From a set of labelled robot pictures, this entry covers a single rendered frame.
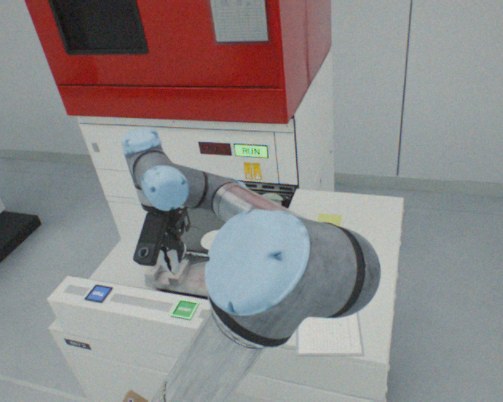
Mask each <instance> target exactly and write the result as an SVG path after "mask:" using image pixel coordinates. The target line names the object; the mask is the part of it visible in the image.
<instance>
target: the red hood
mask: <svg viewBox="0 0 503 402"><path fill-rule="evenodd" d="M24 1H25V4H26V7H27V10H28V11H29V15H30V18H31V21H32V23H33V24H34V27H35V29H36V31H37V35H38V38H39V41H40V43H41V46H42V49H43V53H44V54H45V57H46V60H47V63H48V66H49V67H50V72H51V73H52V74H53V78H54V80H55V83H56V86H57V89H58V92H59V95H60V97H61V101H62V103H63V105H64V108H65V112H66V115H67V116H95V117H116V118H137V119H158V120H200V121H221V122H243V123H264V124H288V122H290V120H291V118H292V117H293V115H294V113H295V110H296V109H297V107H298V105H299V103H300V101H301V100H302V98H303V96H304V94H305V92H306V91H307V88H308V86H310V84H311V82H312V81H313V79H314V77H315V74H316V73H317V72H318V69H319V66H320V65H321V64H322V62H323V59H324V58H325V56H326V55H327V52H328V51H330V48H331V46H332V32H331V0H24Z"/></svg>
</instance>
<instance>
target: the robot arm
mask: <svg viewBox="0 0 503 402"><path fill-rule="evenodd" d="M161 143H162V142H161V140H160V137H159V135H158V132H157V131H156V129H154V128H148V127H142V128H135V129H133V130H132V131H131V132H127V133H125V134H124V135H123V137H122V138H121V145H122V148H123V155H125V160H126V163H127V165H128V168H129V171H130V174H131V176H132V179H133V183H134V186H135V188H136V192H137V196H138V199H139V201H140V203H141V206H142V208H143V209H144V211H146V212H148V213H146V216H145V220H144V222H143V226H142V228H141V233H140V237H139V239H138V242H137V247H136V249H135V253H134V256H133V261H134V262H136V263H138V264H139V265H143V266H155V265H156V263H157V261H158V262H159V263H160V264H161V265H162V266H163V267H164V268H165V269H166V270H167V271H168V272H170V273H171V274H177V273H178V272H179V269H180V267H181V263H182V259H183V257H184V254H185V251H186V246H185V244H183V242H182V241H181V240H180V237H181V235H182V234H183V233H184V228H185V232H188V230H189V229H190V227H191V222H190V218H189V215H188V212H187V208H183V207H180V206H186V207H194V208H198V209H201V210H202V211H208V212H211V213H213V214H214V215H216V216H217V217H219V218H220V219H222V220H223V221H225V222H226V223H225V224H224V225H223V226H222V227H221V228H220V231H219V232H218V234H217V235H216V237H215V239H214V240H213V242H212V245H211V247H210V250H208V257H210V262H208V263H206V264H205V273H204V276H205V284H206V288H207V291H208V304H210V306H211V308H210V309H209V310H208V312H207V314H206V315H205V317H204V319H203V320H202V322H201V323H200V325H199V326H198V328H197V329H196V332H195V333H194V335H193V336H192V339H191V340H190V341H189V342H188V343H187V344H186V346H185V348H184V350H183V352H182V354H181V355H180V357H179V358H178V360H177V361H176V363H175V364H174V366H173V367H172V369H171V372H170V373H169V374H168V375H167V376H166V378H165V379H164V382H163V383H162V385H161V386H160V387H159V389H158V392H157V393H156V395H155V396H154V398H153V399H152V401H151V402H227V401H228V399H230V398H231V396H232V395H233V393H234V392H235V390H236V389H237V387H238V386H239V385H240V383H241V382H242V380H243V379H244V378H245V376H246V375H247V374H248V372H250V370H251V369H252V367H253V366H254V364H255V363H256V362H257V361H258V359H259V358H260V356H261V355H262V354H263V352H264V350H265V349H266V348H277V347H280V346H281V345H284V344H285V343H286V342H287V341H288V340H290V338H291V337H292V335H293V334H294V333H295V331H296V330H297V328H298V327H299V325H300V324H301V323H302V322H303V320H305V319H306V318H308V317H318V318H341V317H348V316H351V315H354V314H356V313H357V312H359V310H360V311H361V309H362V308H363V307H365V306H366V305H367V304H368V303H370V302H371V300H372V299H373V298H374V296H375V294H376V293H377V289H378V287H379V283H380V279H381V266H380V262H379V259H378V255H377V253H376V251H375V248H374V247H373V246H372V244H371V243H370V242H368V241H367V240H366V239H365V238H364V237H362V236H361V235H360V234H358V233H357V232H355V231H353V230H352V229H348V228H345V227H340V226H337V225H335V224H333V223H330V222H317V221H314V220H310V219H306V218H304V217H303V216H301V215H298V214H296V213H295V212H293V211H290V209H287V208H286V207H283V206H281V205H279V204H278V203H275V202H273V201H271V200H270V199H267V198H265V197H263V196H262V195H259V194H257V193H255V192H254V191H251V189H248V188H246V185H245V184H244V183H242V182H240V181H238V180H236V179H233V178H230V177H223V176H220V175H214V174H212V173H207V172H204V171H199V169H195V168H192V167H186V166H183V165H180V164H175V163H173V162H172V161H171V160H170V159H169V158H168V157H167V156H166V155H165V153H164V151H163V148H162V146H161ZM182 211H183V212H182ZM179 212H182V214H181V213H179ZM186 216H187V220H188V224H187V226H186V224H185V221H184V218H185V217H186Z"/></svg>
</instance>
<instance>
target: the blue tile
mask: <svg viewBox="0 0 503 402"><path fill-rule="evenodd" d="M109 290H110V288H105V287H100V286H96V288H95V289H94V290H93V292H92V293H91V294H90V296H88V297H87V298H88V299H94V300H98V301H101V300H102V299H103V297H104V296H105V295H106V294H107V293H108V291H109Z"/></svg>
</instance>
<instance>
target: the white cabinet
mask: <svg viewBox="0 0 503 402"><path fill-rule="evenodd" d="M50 332H51V333H52V334H53V337H54V339H55V340H56V342H57V344H58V345H59V347H60V349H61V352H62V353H63V355H64V357H65V359H66V360H67V362H68V364H69V366H71V368H72V370H73V372H74V374H75V376H76V378H77V379H78V381H79V383H80V385H81V386H82V388H83V391H84V393H85V394H86V396H87V398H88V399H89V402H122V400H123V399H124V398H125V395H126V393H127V392H128V391H129V390H130V389H132V390H133V391H134V392H135V393H136V394H138V395H140V396H142V397H143V398H145V399H146V400H147V401H150V402H151V401H152V399H153V398H154V396H155V395H156V393H157V392H158V389H159V387H160V386H161V385H162V383H163V382H164V379H165V378H166V376H167V375H168V374H169V373H170V372H171V369H172V367H173V366H174V364H175V363H176V361H177V360H178V358H175V357H167V356H164V355H160V354H156V353H149V352H145V350H141V349H135V348H131V347H126V346H123V345H116V344H112V343H108V342H103V341H97V340H94V339H89V338H85V337H79V336H74V335H71V334H66V333H59V332H56V331H52V329H50ZM227 402H382V401H378V400H372V399H367V398H363V397H360V396H353V395H348V394H345V393H341V392H334V390H330V389H325V388H319V387H315V386H311V385H306V384H300V383H296V382H292V381H288V380H281V379H277V378H274V377H269V376H262V375H259V374H254V373H251V372H249V373H248V374H247V375H246V376H245V378H244V379H243V380H242V382H241V383H240V385H239V386H238V387H237V389H236V390H235V392H234V393H233V395H232V396H231V398H230V399H228V401H227Z"/></svg>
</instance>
